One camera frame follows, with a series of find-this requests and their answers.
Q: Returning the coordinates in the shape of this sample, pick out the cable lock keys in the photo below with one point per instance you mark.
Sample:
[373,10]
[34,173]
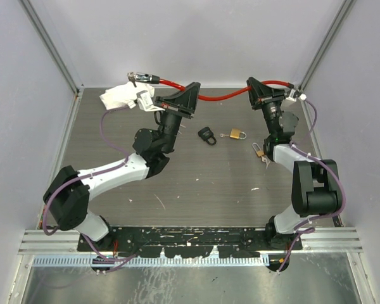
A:
[132,78]

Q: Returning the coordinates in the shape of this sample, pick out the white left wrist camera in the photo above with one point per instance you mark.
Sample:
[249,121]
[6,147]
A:
[145,101]

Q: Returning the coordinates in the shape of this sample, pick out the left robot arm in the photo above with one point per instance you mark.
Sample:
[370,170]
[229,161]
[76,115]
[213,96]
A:
[70,192]

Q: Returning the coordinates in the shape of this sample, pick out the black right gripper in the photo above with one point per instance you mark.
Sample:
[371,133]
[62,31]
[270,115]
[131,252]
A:
[258,92]

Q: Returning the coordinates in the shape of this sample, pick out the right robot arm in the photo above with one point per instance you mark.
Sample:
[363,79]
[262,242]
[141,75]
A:
[316,191]

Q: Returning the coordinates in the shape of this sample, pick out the blue slotted cable duct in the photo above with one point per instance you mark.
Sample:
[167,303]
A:
[92,261]

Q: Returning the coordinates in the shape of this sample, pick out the red cable lock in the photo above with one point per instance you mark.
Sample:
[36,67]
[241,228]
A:
[149,78]

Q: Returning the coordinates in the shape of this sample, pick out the white cloth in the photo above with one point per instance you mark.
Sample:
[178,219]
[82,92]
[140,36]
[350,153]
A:
[124,95]

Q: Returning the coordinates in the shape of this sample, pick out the small brass padlock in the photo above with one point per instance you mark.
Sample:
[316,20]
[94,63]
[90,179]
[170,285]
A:
[258,150]

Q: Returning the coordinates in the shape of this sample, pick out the aluminium frame rail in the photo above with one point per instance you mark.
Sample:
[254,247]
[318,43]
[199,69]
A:
[36,242]

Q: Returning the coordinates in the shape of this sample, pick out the large brass padlock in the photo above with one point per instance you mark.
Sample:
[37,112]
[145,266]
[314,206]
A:
[237,134]

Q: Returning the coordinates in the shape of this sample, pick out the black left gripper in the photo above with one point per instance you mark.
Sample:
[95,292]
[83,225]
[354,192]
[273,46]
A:
[181,103]

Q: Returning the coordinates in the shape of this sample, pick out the small silver keys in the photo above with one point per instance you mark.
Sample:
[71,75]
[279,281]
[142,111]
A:
[266,161]

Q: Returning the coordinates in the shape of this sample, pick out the black padlock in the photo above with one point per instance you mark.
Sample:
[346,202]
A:
[207,136]

